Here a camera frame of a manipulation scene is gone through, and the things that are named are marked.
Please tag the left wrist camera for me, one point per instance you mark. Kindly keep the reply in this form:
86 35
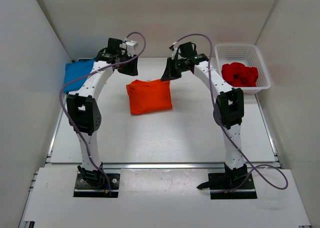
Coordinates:
130 47

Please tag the blue t shirt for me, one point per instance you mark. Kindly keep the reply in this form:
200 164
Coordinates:
76 70

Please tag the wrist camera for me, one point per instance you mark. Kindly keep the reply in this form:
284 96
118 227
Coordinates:
130 47
175 50

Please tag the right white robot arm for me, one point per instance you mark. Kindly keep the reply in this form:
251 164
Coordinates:
228 102

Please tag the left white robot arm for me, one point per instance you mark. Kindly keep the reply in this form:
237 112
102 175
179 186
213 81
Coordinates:
82 104

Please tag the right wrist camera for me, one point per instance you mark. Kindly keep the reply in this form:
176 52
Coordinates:
175 50

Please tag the red t shirt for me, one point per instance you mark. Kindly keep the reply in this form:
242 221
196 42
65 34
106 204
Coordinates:
240 75

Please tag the orange t shirt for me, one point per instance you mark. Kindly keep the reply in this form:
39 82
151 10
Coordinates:
149 96

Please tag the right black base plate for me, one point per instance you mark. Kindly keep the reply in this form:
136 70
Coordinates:
220 187

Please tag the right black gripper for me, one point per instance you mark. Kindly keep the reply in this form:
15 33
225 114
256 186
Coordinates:
173 66

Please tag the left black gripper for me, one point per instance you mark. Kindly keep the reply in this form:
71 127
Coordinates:
128 66

